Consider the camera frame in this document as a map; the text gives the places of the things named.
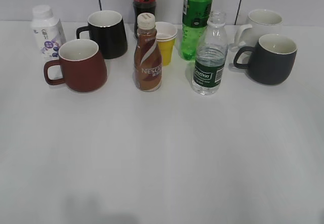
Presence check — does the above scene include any clear water bottle green label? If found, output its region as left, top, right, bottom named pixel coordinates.
left=192, top=11, right=228, bottom=96

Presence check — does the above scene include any red ceramic mug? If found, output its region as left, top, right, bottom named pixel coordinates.
left=44, top=39, right=107, bottom=93

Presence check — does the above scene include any black ceramic mug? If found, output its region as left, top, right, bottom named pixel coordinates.
left=76, top=10, right=128, bottom=59

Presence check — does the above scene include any dark grey ceramic mug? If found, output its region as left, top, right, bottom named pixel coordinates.
left=233, top=34, right=297, bottom=85

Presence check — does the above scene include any white ceramic mug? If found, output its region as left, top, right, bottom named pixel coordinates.
left=229, top=9, right=283, bottom=52

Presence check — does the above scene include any brown Nescafe coffee bottle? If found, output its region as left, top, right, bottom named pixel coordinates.
left=134, top=13, right=162, bottom=92

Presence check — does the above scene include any yellow paper cup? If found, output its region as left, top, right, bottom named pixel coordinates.
left=157, top=38, right=175, bottom=66

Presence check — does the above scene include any white paper cup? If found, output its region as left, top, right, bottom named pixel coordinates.
left=155, top=22, right=178, bottom=41

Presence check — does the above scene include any green soda bottle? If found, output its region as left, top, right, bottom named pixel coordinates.
left=181, top=0, right=213, bottom=61

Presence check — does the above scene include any white yogurt drink bottle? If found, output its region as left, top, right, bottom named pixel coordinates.
left=31, top=5, right=66, bottom=62

